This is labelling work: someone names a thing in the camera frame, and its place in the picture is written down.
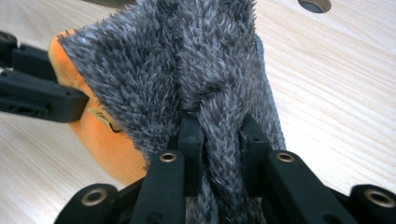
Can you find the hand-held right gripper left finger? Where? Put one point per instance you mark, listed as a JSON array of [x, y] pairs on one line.
[[191, 149]]

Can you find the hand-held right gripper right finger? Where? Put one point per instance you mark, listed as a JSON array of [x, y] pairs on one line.
[[253, 155]]

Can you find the orange plush toy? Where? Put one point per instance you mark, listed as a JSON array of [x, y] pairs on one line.
[[106, 149]]

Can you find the grey fluffy cloth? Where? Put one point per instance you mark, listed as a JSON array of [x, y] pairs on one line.
[[174, 62]]

